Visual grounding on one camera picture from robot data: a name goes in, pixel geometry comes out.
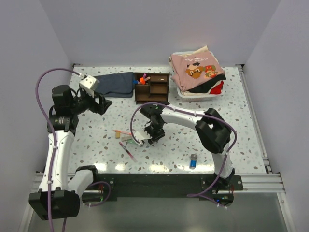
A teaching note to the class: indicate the dark red gel pen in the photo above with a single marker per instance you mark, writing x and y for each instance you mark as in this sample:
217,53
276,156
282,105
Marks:
127,151

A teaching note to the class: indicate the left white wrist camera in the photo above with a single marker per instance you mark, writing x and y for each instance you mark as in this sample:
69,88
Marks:
89,85

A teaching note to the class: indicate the pink pixel-print shirt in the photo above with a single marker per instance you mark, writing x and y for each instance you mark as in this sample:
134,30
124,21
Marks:
192,70

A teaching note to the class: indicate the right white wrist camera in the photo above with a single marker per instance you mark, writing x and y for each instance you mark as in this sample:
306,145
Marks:
140,137

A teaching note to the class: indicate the yellow sticky note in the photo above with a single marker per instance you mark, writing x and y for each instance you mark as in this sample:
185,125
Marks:
117,135

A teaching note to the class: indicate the orange gel pen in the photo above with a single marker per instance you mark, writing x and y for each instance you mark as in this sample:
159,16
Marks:
123,132

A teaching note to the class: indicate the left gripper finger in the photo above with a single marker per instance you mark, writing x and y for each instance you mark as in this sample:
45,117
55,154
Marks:
105,105
99,98

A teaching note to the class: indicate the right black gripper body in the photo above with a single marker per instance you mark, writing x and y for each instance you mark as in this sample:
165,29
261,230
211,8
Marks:
155,130

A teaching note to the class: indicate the folded dark blue cloth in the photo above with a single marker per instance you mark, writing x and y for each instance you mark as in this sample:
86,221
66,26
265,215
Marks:
116,85

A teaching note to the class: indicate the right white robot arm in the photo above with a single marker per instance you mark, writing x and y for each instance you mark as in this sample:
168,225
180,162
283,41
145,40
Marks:
216,135

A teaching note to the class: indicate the brown wooden desk organizer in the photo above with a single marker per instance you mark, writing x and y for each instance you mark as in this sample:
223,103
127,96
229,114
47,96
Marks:
155,90

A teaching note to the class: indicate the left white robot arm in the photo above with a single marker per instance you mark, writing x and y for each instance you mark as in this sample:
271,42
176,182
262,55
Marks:
57,196

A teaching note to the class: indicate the tan eraser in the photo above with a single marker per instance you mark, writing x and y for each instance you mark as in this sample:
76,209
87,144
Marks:
126,138

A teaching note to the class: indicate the black garment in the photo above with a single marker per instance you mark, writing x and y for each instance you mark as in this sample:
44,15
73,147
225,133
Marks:
207,86

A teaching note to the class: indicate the blue grey pencil sharpener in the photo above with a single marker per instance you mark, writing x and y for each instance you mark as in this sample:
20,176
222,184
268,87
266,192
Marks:
193,161

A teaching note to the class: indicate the red garment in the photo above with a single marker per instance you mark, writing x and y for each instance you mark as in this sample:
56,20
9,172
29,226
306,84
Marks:
217,88

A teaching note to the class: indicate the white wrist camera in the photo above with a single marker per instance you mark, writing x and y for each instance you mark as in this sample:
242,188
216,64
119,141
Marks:
89,85
140,137

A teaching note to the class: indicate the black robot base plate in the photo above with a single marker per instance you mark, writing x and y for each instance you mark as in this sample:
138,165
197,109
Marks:
113,186

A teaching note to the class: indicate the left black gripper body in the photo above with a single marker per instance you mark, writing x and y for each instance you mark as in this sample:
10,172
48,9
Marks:
86,101

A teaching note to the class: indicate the black orange highlighter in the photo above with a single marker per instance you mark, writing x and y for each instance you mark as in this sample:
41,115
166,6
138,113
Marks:
142,81

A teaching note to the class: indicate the white laundry basket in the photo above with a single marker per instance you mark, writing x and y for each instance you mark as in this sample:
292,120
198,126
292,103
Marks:
188,96

